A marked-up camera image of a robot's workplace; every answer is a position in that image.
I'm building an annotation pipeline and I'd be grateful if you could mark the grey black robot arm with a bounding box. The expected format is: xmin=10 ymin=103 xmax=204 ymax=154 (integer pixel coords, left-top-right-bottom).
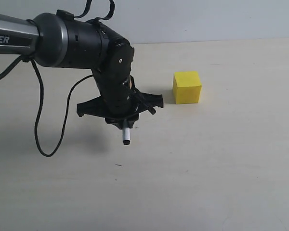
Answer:
xmin=0 ymin=10 xmax=164 ymax=128

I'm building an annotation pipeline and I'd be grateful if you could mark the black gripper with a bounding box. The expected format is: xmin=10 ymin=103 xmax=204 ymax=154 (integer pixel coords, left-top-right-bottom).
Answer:
xmin=77 ymin=72 xmax=164 ymax=129

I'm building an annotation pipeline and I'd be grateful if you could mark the black cable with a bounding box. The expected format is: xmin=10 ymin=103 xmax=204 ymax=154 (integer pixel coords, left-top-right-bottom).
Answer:
xmin=0 ymin=0 xmax=157 ymax=158

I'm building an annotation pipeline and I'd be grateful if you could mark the yellow cube block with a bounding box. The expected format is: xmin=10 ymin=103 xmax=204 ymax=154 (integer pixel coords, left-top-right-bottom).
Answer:
xmin=172 ymin=71 xmax=202 ymax=104

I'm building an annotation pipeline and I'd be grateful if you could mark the black and white marker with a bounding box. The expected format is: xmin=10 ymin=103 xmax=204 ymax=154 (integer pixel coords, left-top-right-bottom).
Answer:
xmin=122 ymin=120 xmax=131 ymax=145

